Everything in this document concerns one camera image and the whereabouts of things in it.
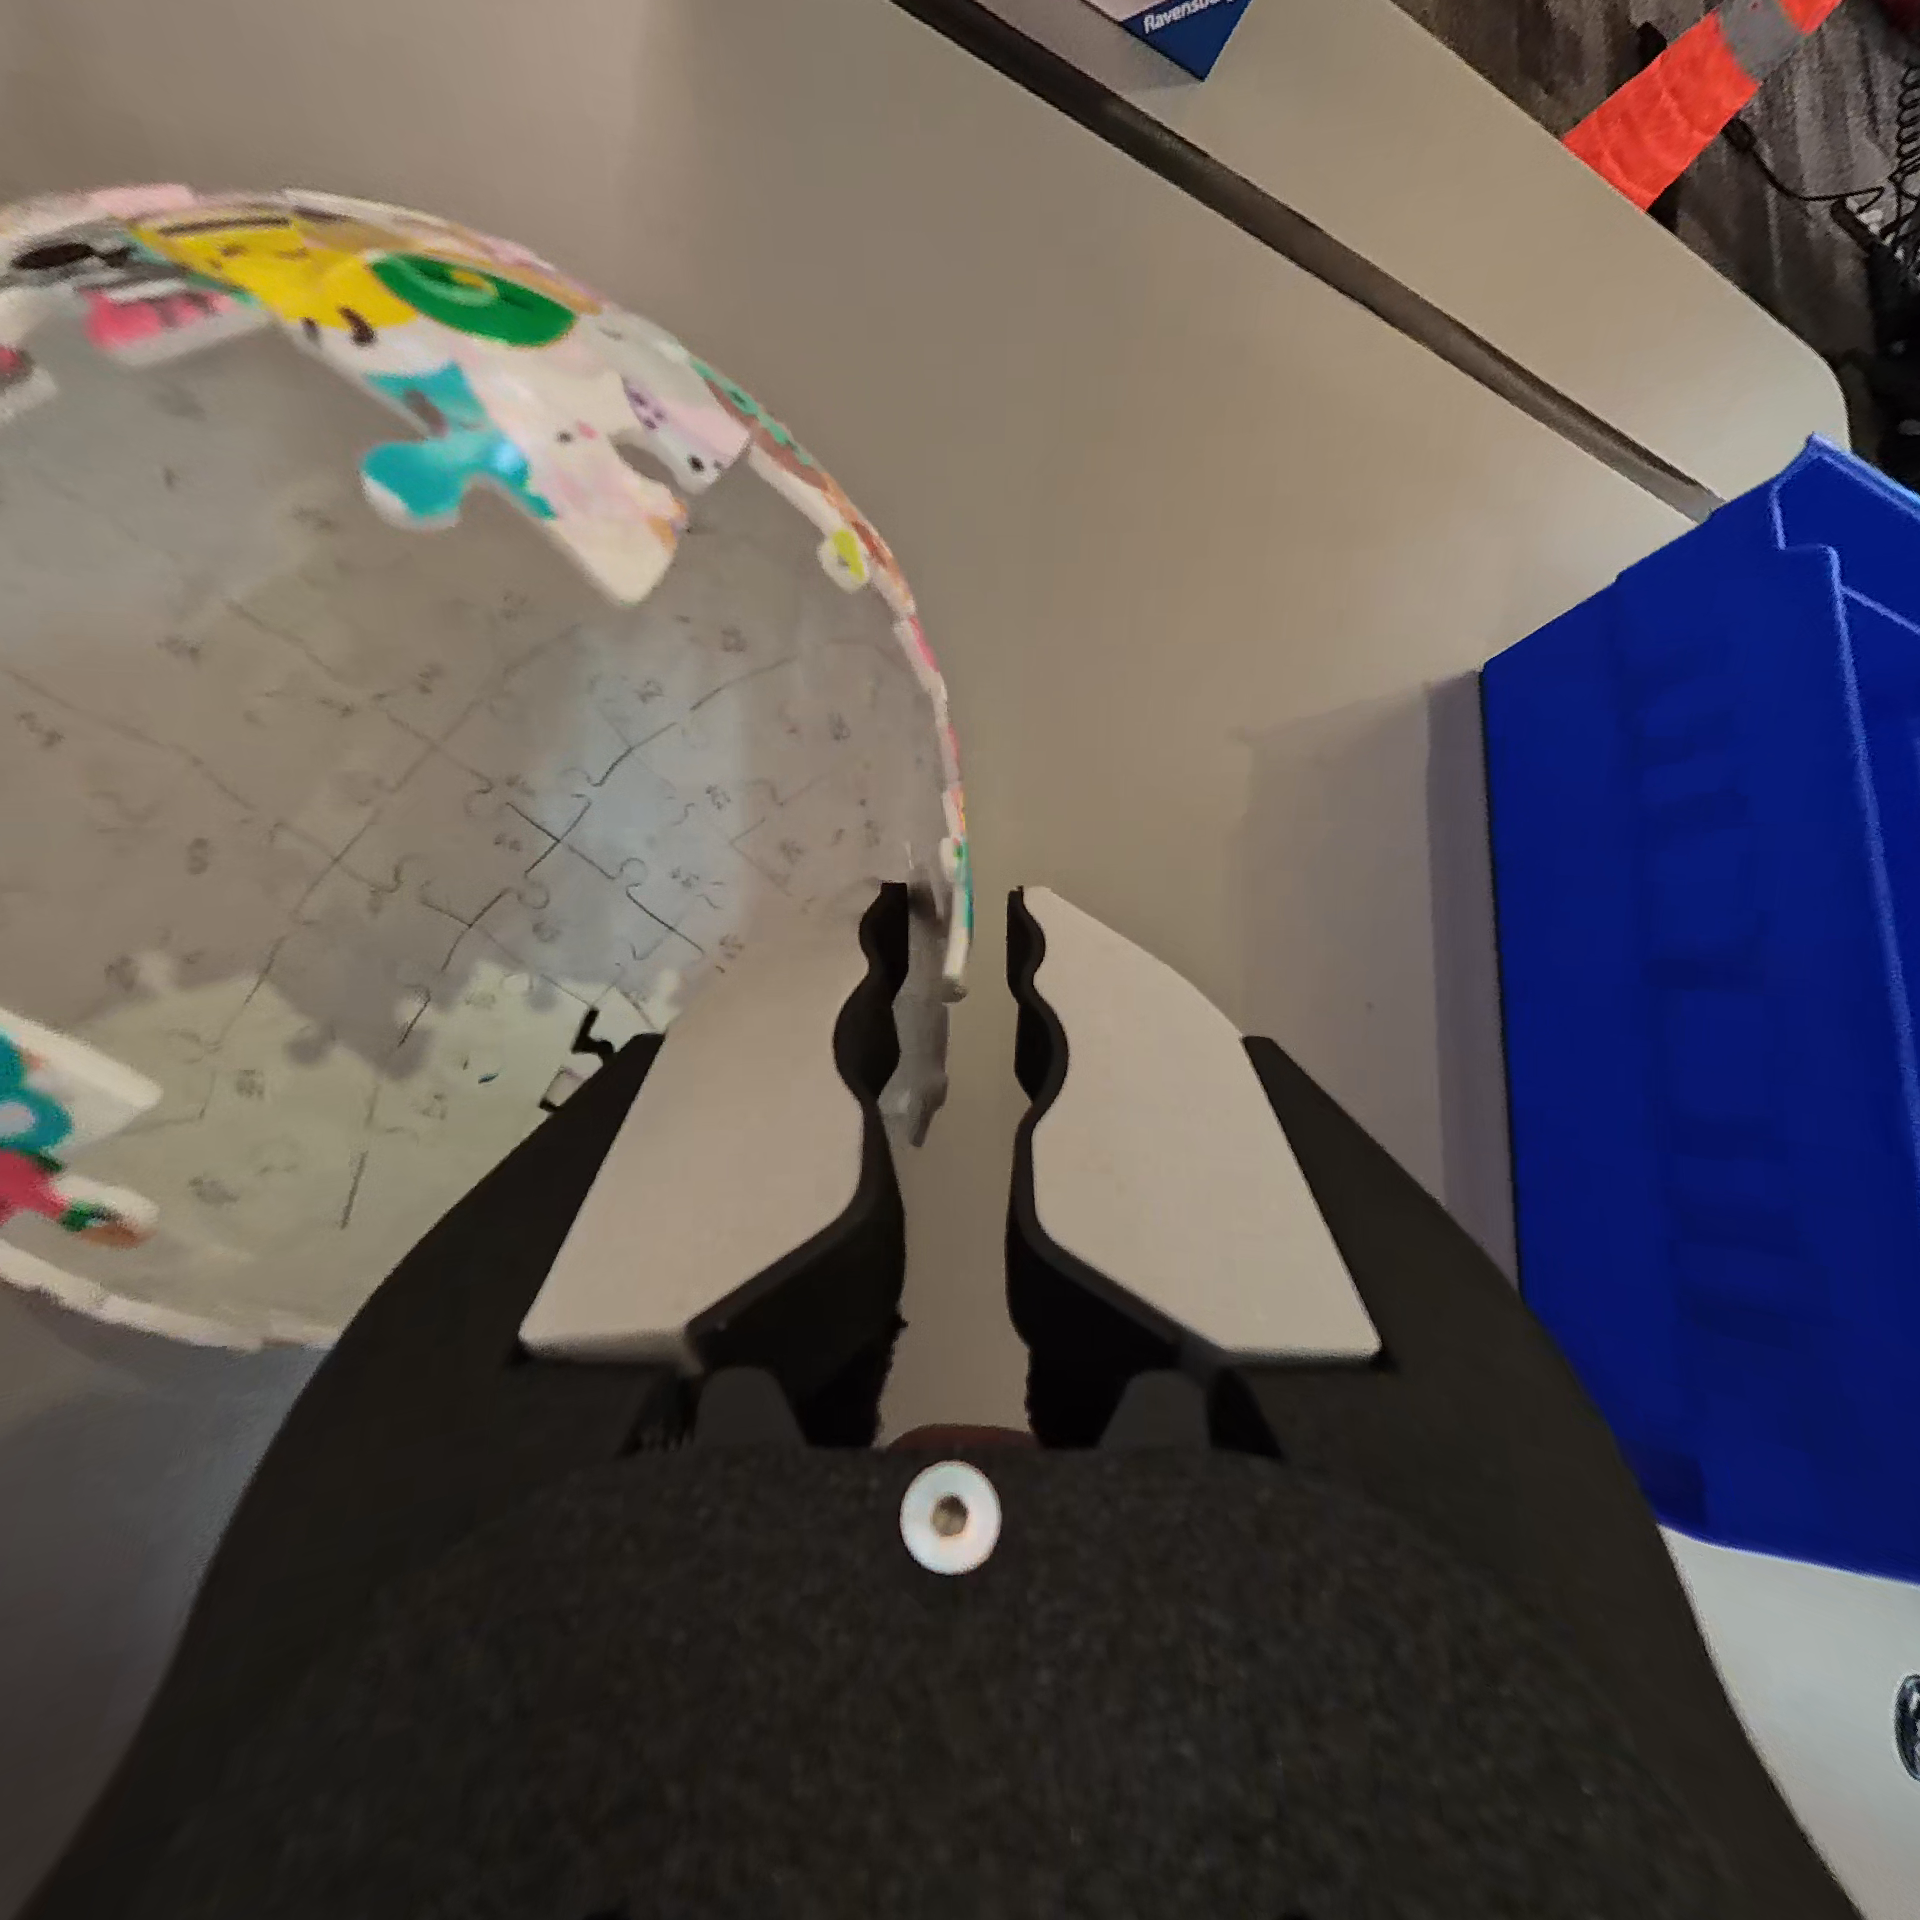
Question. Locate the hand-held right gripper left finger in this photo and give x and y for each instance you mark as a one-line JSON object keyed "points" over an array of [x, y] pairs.
{"points": [[706, 1200]]}

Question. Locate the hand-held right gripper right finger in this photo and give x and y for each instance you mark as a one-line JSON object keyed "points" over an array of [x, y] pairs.
{"points": [[1186, 1200]]}

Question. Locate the colourful puzzle ball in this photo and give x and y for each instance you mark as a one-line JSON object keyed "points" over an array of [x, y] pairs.
{"points": [[362, 842]]}

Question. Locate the puzzle box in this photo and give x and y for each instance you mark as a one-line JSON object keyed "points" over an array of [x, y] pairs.
{"points": [[1177, 29]]}

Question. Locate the blue plastic bin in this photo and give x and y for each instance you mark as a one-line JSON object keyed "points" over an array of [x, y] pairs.
{"points": [[1739, 991]]}

